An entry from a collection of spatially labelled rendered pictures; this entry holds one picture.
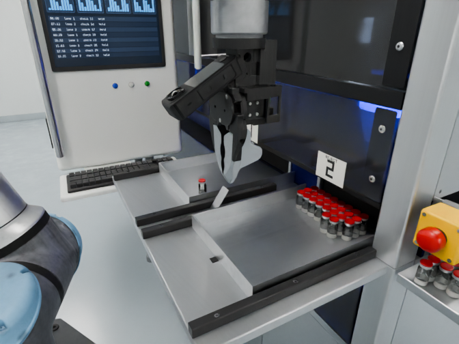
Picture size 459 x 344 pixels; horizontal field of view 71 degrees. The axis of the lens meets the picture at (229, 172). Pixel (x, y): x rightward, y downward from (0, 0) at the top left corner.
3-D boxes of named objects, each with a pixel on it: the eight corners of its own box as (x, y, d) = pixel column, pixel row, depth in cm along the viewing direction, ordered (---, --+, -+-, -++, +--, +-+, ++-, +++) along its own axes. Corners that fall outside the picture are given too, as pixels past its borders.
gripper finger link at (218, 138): (254, 176, 53) (256, 121, 50) (223, 183, 51) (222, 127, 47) (244, 169, 56) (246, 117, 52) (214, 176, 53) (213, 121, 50)
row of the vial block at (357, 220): (307, 202, 86) (308, 186, 85) (360, 236, 72) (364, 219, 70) (300, 204, 85) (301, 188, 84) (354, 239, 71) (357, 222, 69)
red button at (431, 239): (425, 239, 56) (430, 219, 54) (448, 252, 52) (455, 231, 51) (410, 246, 54) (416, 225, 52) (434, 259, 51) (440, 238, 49)
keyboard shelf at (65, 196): (169, 155, 147) (169, 149, 146) (190, 178, 124) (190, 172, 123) (59, 173, 129) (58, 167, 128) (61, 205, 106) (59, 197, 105)
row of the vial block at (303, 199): (300, 204, 85) (301, 188, 84) (354, 239, 71) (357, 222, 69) (293, 206, 84) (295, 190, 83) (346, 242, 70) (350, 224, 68)
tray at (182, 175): (249, 155, 119) (249, 146, 118) (294, 181, 98) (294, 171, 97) (159, 173, 104) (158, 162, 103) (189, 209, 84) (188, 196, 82)
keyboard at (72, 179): (171, 160, 135) (171, 154, 134) (182, 172, 123) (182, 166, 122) (66, 177, 119) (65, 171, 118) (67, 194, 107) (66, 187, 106)
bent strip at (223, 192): (223, 205, 85) (223, 185, 83) (229, 210, 83) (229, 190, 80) (173, 219, 79) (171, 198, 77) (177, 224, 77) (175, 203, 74)
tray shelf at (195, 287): (242, 155, 124) (242, 151, 123) (411, 261, 68) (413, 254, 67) (113, 181, 103) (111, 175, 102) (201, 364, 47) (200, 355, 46)
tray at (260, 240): (304, 194, 91) (305, 183, 89) (384, 244, 70) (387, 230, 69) (192, 227, 76) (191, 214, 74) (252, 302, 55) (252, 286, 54)
